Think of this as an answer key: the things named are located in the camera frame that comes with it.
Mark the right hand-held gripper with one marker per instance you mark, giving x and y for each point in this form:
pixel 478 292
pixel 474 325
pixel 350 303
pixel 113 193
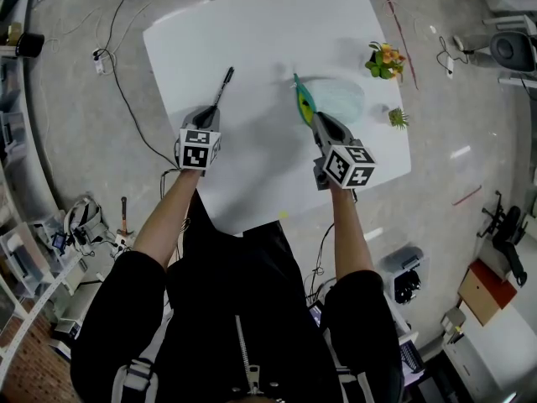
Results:
pixel 350 168

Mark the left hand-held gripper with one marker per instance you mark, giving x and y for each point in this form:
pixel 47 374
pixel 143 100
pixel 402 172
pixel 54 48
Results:
pixel 197 151

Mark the clear plastic pouch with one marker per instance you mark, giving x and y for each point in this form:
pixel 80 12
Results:
pixel 340 99

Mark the black pen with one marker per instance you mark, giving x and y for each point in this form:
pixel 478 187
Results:
pixel 226 80

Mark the person's right forearm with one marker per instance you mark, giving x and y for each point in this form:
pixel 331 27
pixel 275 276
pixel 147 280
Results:
pixel 350 233

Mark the person's left forearm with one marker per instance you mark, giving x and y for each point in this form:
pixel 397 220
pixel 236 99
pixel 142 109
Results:
pixel 168 216

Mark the small green potted plant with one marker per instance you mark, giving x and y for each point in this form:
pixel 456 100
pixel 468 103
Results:
pixel 398 118

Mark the orange flower potted plant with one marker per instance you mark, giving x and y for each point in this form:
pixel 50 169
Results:
pixel 384 63

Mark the white power strip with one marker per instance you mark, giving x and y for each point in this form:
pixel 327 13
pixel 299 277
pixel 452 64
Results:
pixel 99 63
pixel 123 242
pixel 449 66

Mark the red stick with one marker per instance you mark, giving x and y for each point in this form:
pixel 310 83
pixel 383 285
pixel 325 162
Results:
pixel 466 195

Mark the clear bin of black items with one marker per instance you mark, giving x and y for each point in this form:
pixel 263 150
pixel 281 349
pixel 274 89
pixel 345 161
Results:
pixel 405 286

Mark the small blue-screen device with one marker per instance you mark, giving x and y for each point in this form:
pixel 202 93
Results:
pixel 59 241

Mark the person's black clothing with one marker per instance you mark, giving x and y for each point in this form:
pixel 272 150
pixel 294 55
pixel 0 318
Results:
pixel 235 309

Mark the black cylindrical bin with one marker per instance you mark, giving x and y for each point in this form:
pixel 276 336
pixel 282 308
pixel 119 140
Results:
pixel 29 45

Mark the grey swivel chair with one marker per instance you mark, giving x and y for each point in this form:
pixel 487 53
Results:
pixel 509 50

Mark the black office chair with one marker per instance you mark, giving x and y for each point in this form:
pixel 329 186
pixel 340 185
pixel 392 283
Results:
pixel 509 233

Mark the brown box with red lid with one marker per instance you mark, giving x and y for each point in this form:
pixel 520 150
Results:
pixel 478 296

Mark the purple file tray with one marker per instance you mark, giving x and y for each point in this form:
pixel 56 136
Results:
pixel 411 357

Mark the white metal shelving unit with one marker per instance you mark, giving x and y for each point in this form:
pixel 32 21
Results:
pixel 46 298

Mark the white cabinet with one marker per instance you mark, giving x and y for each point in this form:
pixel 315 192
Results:
pixel 482 359

